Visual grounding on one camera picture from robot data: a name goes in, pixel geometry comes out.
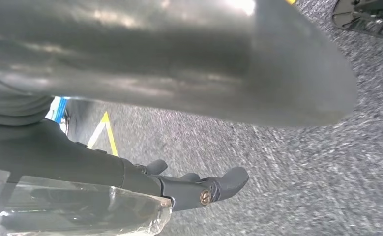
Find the blue rack with casters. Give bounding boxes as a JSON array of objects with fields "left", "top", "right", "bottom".
[{"left": 45, "top": 96, "right": 70, "bottom": 135}]

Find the black right robot foot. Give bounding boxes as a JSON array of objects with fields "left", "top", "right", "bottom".
[{"left": 331, "top": 0, "right": 383, "bottom": 42}]

